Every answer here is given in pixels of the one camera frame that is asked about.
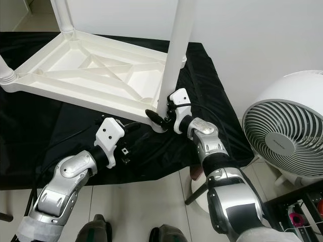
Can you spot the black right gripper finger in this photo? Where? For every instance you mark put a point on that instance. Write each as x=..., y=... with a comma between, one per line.
x=155, y=117

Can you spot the white plastic table leg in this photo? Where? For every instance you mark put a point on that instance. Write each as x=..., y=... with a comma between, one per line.
x=176, y=50
x=64, y=15
x=6, y=70

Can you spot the white plastic table top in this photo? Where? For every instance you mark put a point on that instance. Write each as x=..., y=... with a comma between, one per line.
x=81, y=75

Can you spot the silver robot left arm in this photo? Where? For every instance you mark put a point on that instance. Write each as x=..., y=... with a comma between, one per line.
x=65, y=186

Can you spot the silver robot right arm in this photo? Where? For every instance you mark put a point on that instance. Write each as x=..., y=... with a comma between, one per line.
x=209, y=143

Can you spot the dark robot left foot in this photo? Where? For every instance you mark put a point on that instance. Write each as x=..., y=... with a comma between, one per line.
x=97, y=231

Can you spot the dark robot foot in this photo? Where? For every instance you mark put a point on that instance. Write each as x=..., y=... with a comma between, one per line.
x=97, y=231
x=167, y=235

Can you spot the black tablecloth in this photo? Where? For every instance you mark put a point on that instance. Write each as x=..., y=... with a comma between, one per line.
x=40, y=136

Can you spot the dark robot right foot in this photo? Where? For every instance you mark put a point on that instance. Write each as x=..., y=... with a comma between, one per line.
x=167, y=235

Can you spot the white round floor fan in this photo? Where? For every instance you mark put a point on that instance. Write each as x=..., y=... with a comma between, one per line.
x=282, y=131

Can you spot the black floor stand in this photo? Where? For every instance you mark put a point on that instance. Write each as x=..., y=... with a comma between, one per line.
x=290, y=206

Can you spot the pink round reel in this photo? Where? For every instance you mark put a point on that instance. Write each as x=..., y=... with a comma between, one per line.
x=295, y=218

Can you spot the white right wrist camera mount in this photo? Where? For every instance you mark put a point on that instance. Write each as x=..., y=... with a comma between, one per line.
x=180, y=97

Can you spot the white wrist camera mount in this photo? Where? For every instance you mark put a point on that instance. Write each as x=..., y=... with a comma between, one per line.
x=180, y=97
x=111, y=132

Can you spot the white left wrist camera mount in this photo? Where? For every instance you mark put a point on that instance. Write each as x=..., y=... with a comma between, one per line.
x=111, y=132

